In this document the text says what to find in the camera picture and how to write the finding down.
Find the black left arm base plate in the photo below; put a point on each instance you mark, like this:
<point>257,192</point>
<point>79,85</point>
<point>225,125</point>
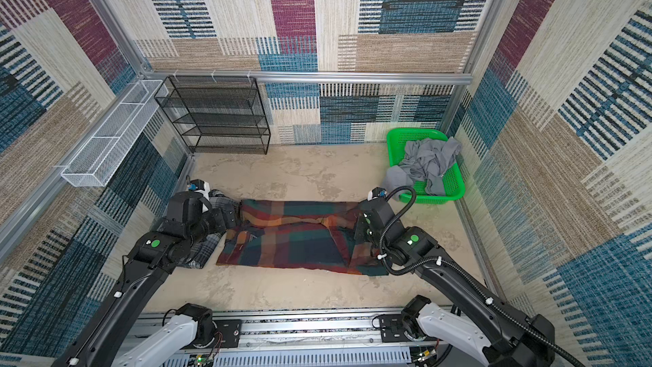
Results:
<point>225,334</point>

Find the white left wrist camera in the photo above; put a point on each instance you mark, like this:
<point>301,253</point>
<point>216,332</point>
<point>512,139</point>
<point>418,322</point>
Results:
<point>200,186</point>

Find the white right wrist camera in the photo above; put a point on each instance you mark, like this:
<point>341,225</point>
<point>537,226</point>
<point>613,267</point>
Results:
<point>377,193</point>

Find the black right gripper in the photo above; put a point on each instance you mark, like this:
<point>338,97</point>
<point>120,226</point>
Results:
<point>358,233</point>

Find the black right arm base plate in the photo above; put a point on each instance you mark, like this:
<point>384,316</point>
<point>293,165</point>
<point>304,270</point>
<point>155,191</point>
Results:
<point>398,328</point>

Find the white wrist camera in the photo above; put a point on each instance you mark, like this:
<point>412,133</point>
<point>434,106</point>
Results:
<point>200,186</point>
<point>377,193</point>

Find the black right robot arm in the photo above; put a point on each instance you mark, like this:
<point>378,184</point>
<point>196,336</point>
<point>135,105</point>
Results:
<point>485,327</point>

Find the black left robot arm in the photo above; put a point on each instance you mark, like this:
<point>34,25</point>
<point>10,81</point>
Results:
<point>170,243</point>

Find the grey plaid long sleeve shirt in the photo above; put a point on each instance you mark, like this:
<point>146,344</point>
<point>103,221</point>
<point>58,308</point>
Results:
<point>204,247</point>

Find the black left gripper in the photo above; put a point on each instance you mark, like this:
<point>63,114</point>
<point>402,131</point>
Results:
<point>221,223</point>

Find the green plastic basket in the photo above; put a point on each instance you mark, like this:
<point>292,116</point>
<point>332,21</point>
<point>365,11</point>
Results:
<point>453,181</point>

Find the black wire mesh shelf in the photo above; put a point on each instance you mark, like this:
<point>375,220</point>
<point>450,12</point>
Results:
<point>216,114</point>

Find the aluminium mounting rail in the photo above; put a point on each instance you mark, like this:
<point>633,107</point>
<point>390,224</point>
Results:
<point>190,327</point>

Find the multicolour plaid long sleeve shirt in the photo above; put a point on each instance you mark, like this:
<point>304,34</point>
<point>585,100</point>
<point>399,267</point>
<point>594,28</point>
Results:
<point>310,235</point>

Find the white wire mesh tray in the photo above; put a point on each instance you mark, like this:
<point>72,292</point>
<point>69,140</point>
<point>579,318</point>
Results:
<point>97,161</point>

